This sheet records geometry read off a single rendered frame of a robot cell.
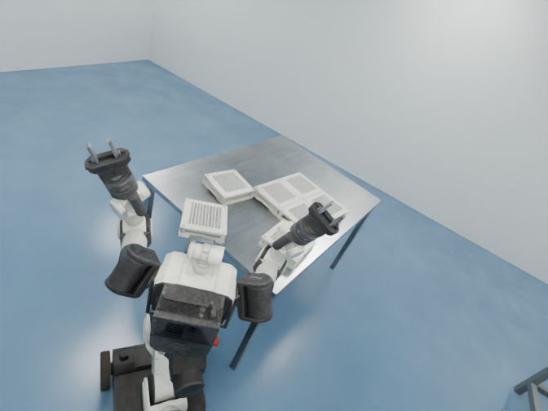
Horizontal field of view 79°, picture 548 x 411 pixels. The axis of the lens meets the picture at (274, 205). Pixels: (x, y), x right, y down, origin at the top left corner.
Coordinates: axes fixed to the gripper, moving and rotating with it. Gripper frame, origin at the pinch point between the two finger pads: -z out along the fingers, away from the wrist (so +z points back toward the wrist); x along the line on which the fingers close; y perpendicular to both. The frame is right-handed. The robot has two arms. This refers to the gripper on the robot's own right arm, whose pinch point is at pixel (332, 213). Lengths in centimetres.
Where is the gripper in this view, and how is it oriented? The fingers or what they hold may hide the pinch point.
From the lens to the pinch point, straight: 107.6
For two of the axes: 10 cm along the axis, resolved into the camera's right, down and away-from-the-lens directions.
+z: -5.3, 4.4, 7.2
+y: 5.5, -4.7, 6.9
